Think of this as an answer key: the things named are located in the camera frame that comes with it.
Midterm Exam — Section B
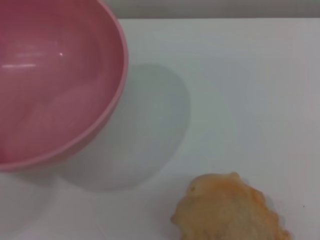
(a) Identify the pink plastic bowl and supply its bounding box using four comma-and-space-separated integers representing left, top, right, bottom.
0, 0, 129, 172

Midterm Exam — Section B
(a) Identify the orange ridged bread loaf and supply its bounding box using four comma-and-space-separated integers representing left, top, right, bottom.
170, 171, 292, 240

